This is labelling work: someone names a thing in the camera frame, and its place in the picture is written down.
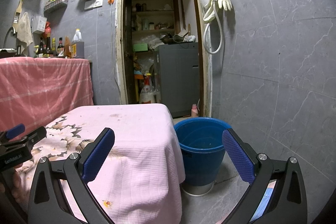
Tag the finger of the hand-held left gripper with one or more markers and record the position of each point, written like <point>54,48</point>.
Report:
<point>15,130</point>
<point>36,134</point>

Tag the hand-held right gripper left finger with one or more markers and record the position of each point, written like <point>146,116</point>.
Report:
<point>98,153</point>

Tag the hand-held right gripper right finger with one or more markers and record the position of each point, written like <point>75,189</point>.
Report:
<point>237,153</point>

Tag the blue plastic bucket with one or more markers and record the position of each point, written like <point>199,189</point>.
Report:
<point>199,158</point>

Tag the person's left hand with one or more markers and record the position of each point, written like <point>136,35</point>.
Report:
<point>17,182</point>

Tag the pink floral tablecloth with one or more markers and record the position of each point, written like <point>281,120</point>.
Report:
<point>136,148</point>

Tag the pink checked cloth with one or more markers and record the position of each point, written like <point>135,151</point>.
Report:
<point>44,87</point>

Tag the blue and pink cloth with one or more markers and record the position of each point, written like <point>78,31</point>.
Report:
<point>266,195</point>

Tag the metal basin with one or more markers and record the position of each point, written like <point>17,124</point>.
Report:
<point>197,190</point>

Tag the pink bottle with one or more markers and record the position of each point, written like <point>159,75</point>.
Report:
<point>194,109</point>

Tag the white red rice bag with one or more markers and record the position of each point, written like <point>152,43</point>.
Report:
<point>147,94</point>

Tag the dark sauce bottle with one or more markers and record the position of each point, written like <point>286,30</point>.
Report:
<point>48,47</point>
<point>40,48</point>

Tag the yellow label sauce bottle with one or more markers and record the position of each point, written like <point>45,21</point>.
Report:
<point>53,47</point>

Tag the red cap sauce bottle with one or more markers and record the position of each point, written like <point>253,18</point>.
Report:
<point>60,47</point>

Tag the orange seasoning bag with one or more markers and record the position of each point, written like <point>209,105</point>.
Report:
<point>67,47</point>

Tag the grey washing machine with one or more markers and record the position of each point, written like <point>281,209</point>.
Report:
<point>178,77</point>

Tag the large oil bottle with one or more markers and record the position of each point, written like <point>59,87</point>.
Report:
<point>77,44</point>

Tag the hanging beige cloth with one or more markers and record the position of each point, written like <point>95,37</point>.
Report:
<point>25,29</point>

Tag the green box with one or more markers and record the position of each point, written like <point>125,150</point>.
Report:
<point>140,47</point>

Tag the dark wooden door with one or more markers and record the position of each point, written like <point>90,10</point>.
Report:
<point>127,43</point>

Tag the wooden brush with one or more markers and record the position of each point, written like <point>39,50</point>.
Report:
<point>17,14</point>

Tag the black pan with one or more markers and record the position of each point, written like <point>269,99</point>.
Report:
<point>168,39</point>

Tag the wooden storage shelf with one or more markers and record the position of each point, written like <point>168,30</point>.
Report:
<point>155,12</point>

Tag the white wall box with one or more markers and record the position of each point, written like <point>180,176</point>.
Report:
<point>39,22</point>

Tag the wooden door frame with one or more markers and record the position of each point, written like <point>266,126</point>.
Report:
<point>119,43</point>

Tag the grey wall rack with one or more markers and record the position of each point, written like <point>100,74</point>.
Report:
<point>56,5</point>

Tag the wall socket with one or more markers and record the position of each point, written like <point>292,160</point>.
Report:
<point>93,3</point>

